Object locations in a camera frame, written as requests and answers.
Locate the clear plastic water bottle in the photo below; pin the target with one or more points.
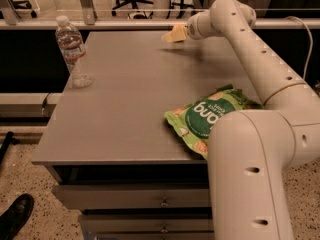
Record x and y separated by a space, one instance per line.
73 50

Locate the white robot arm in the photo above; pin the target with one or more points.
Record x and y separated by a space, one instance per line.
248 149

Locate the black shoe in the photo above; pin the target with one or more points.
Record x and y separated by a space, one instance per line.
16 216

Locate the grey drawer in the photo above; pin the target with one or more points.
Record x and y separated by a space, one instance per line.
132 196
157 223

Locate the green snack chip bag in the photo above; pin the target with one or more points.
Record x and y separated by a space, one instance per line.
193 122

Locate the upper grey drawer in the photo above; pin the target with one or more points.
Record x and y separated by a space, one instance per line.
132 196

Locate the lower grey drawer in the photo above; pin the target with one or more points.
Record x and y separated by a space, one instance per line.
157 223

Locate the grey drawer cabinet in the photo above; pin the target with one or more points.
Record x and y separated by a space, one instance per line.
114 131

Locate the black pole on floor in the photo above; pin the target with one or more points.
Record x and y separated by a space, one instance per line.
6 142

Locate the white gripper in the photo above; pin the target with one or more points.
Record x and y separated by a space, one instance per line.
194 29

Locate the metal railing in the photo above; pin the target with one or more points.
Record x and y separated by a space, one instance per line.
12 20

